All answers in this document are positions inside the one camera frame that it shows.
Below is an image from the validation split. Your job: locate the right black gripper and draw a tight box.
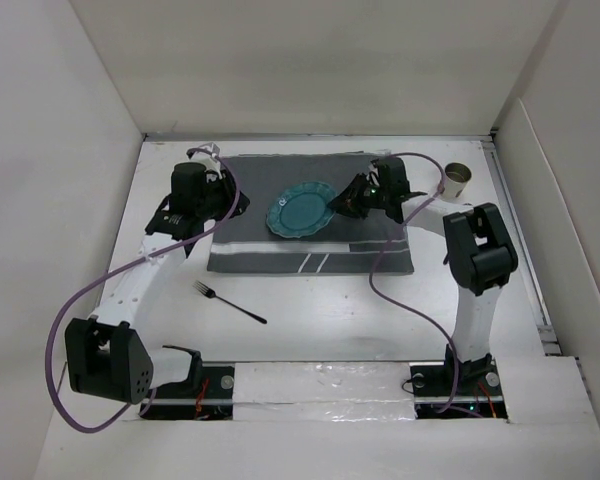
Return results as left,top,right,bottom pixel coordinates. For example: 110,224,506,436
325,172,389,219

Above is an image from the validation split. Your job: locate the teal scalloped plate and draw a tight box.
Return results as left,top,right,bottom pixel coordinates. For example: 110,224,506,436
265,182,337,239

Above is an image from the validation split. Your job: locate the black fork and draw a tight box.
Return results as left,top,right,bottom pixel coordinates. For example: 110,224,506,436
194,281,268,325

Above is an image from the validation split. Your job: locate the beige metal cup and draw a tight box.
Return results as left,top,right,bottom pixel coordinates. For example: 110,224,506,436
441,162,472,200

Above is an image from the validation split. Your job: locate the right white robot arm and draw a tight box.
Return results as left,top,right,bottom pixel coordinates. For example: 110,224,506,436
329,152,518,394

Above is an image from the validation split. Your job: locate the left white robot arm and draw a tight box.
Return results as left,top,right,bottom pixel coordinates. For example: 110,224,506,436
65,161,249,404

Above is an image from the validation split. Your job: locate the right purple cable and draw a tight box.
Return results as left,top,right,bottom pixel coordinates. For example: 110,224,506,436
368,152,461,414

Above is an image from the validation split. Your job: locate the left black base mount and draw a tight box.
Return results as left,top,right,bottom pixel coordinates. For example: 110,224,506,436
139,363,235,421

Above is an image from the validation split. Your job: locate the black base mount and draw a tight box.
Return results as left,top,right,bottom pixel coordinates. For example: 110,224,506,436
401,362,508,420
139,363,235,421

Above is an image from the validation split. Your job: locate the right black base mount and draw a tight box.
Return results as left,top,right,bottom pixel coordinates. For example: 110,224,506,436
401,362,508,420

